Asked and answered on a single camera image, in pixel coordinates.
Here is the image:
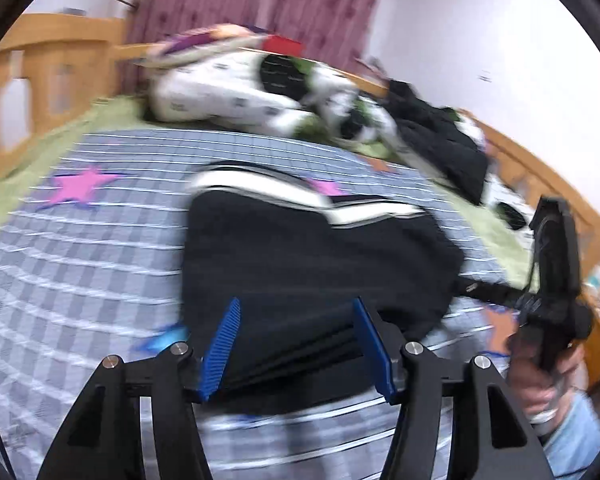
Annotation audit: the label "black padded jacket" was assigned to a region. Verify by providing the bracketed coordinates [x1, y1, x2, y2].
[385, 80, 491, 206]

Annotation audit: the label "person's right hand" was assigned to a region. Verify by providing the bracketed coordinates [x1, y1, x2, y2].
[507, 332, 588, 426]

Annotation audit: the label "white flower-print quilt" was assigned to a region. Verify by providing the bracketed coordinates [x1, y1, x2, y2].
[147, 50, 531, 231]

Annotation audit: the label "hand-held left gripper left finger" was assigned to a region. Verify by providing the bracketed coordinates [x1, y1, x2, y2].
[36, 297, 242, 480]

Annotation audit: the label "purple patterned pillow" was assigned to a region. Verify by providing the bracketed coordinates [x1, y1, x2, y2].
[135, 22, 281, 68]

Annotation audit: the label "checked star-print bedsheet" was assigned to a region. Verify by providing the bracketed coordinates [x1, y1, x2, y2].
[0, 127, 521, 480]

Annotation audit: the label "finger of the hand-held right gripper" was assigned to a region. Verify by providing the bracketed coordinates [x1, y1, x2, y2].
[457, 280, 531, 311]

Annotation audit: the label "black pants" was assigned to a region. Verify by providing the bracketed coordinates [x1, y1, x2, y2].
[180, 161, 466, 416]

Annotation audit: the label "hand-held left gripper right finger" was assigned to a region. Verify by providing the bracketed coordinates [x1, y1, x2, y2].
[352, 297, 553, 480]

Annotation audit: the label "person's right forearm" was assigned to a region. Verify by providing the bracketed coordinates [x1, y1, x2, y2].
[535, 390, 600, 478]

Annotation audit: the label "wooden bed frame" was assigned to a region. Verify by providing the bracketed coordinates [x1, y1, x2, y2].
[0, 12, 600, 396]

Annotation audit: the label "green blanket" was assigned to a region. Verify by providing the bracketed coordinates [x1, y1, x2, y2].
[0, 95, 536, 286]

